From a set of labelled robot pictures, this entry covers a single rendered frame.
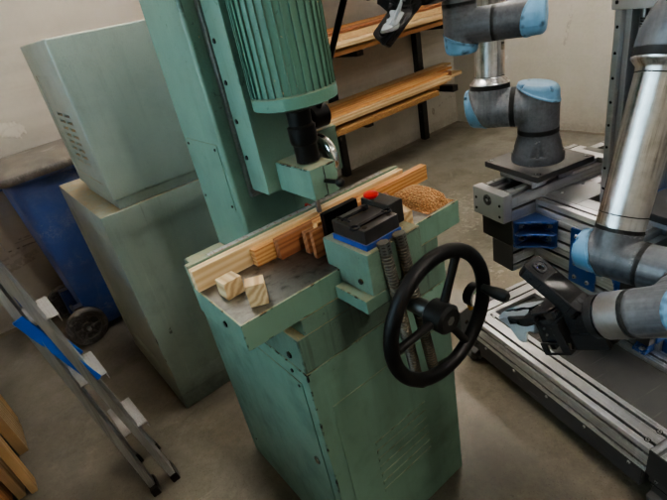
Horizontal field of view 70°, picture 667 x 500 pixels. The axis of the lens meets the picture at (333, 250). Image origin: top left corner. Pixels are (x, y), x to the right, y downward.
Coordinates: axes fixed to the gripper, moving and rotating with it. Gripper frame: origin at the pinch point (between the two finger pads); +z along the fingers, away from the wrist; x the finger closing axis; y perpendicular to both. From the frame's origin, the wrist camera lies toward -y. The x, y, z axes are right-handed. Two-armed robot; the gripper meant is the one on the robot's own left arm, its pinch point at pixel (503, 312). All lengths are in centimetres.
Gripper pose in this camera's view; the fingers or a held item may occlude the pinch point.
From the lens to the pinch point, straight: 100.0
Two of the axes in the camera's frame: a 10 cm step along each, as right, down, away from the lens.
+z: -4.4, 1.9, 8.8
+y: 4.3, 9.0, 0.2
